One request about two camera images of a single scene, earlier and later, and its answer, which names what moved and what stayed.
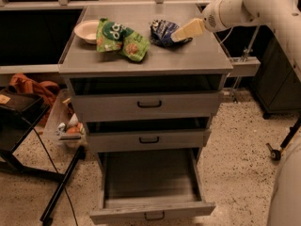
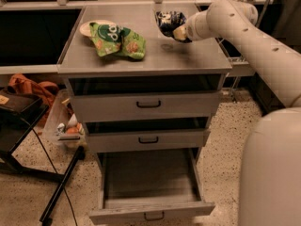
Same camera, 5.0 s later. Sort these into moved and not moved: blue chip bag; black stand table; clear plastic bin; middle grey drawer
Moved: blue chip bag
Not moved: clear plastic bin; middle grey drawer; black stand table
